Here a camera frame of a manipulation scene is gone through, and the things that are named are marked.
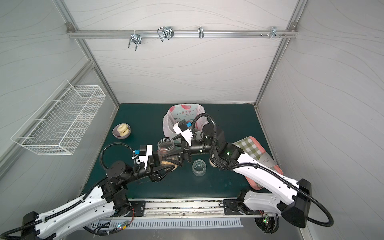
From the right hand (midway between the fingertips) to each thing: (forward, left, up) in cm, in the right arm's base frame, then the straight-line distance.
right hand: (164, 150), depth 56 cm
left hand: (-2, -2, -6) cm, 7 cm away
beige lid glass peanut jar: (+7, -13, -35) cm, 38 cm away
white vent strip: (-23, +29, -36) cm, 51 cm away
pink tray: (0, -44, -37) cm, 57 cm away
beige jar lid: (+10, -20, -35) cm, 42 cm away
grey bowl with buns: (+27, +40, -29) cm, 56 cm away
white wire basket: (+12, +53, -3) cm, 54 cm away
